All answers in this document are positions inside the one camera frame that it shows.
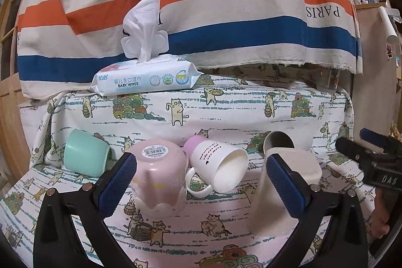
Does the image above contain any white plastic cup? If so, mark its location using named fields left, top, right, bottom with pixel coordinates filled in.
left=263, top=131, right=295, bottom=157

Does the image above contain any wooden cabinet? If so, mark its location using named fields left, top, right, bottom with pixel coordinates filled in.
left=351, top=4, right=401, bottom=142

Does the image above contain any clear plastic storage box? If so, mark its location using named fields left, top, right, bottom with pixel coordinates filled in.
left=316, top=67, right=340, bottom=94

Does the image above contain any right hand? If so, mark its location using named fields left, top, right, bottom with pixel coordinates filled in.
left=371, top=188, right=392, bottom=239

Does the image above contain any cat print bed sheet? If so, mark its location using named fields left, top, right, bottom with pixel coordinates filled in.
left=1, top=65, right=375, bottom=267

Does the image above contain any beige speckled cup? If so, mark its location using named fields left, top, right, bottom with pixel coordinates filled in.
left=246, top=147, right=323, bottom=235

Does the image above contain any striped hanging cloth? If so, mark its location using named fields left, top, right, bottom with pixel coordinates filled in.
left=17, top=0, right=363, bottom=99

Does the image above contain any baby wipes pack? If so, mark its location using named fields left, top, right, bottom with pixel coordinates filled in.
left=91, top=0, right=202, bottom=96

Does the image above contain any white mug purple base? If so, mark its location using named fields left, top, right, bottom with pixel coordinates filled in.
left=183, top=135, right=249, bottom=199

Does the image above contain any pink crown-edged cup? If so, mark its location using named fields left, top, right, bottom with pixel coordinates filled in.
left=128, top=139, right=188, bottom=218

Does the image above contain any wooden door frame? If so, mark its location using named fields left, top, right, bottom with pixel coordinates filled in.
left=1, top=0, right=30, bottom=183

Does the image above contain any mint green cup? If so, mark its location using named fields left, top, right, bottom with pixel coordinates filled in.
left=63, top=129, right=111, bottom=178

